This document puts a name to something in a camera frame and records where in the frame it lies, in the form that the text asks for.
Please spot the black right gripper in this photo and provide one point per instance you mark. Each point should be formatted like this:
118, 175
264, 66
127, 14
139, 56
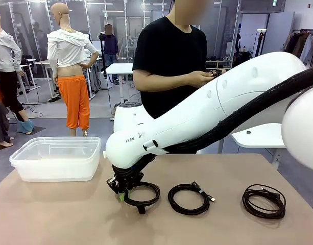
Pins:
125, 177

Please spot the small black item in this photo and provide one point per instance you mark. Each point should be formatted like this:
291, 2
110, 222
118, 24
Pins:
214, 74

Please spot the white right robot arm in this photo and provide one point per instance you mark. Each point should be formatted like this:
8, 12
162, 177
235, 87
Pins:
197, 114

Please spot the person's right forearm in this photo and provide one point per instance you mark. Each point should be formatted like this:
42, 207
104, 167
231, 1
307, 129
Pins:
161, 79

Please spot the person's right hand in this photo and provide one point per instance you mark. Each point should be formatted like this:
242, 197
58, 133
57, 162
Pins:
199, 77

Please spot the person's left hand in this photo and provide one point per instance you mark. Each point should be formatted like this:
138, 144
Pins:
220, 72

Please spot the clear plastic storage bin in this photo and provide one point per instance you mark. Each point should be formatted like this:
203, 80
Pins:
56, 166

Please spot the orange pants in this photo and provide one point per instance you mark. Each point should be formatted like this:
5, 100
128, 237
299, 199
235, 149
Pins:
74, 102

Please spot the black floor mat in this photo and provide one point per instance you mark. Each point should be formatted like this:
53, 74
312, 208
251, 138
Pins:
38, 128

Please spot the black floor power strip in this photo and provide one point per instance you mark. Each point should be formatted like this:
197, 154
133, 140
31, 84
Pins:
54, 99

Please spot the blue shoe bag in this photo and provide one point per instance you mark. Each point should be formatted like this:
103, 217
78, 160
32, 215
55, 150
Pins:
25, 127

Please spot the white desk with single leg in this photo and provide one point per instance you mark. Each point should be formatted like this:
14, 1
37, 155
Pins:
119, 67

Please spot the black tripod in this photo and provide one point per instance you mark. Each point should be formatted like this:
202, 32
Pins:
103, 51

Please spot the large white table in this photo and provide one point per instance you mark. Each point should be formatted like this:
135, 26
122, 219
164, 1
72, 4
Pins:
261, 137

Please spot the person in black t-shirt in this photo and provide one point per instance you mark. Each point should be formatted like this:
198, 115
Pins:
169, 51

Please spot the person in purple hoodie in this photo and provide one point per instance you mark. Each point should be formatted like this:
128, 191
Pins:
110, 46

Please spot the white long sleeve shirt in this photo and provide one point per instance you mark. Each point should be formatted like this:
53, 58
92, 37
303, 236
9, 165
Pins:
67, 48

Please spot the white desk behind mannequin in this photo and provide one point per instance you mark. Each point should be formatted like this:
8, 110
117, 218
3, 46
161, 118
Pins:
41, 62

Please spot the wooden shoe rack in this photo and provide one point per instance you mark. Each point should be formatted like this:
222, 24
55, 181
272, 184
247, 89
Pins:
217, 63

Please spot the small white desk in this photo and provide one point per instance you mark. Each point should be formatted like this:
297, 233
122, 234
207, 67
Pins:
28, 60

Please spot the black bags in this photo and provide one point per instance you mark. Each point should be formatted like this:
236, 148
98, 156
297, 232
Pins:
243, 56

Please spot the grey long sleeve shirt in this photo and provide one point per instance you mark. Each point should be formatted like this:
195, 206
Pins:
3, 51

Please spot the beige mannequin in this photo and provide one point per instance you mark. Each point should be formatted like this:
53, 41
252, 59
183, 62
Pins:
59, 11

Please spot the black pole with white head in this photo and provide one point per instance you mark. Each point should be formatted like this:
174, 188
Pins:
261, 43

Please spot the beige coat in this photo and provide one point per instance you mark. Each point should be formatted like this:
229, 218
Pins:
288, 43

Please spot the grey partition panel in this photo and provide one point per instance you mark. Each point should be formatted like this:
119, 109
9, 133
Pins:
278, 30

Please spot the brown coat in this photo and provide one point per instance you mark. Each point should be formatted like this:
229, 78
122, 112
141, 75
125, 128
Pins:
300, 44

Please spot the light grey garment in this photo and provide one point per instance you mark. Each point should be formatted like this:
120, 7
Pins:
308, 48

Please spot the black clothes rack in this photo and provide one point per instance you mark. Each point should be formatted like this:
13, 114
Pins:
303, 30

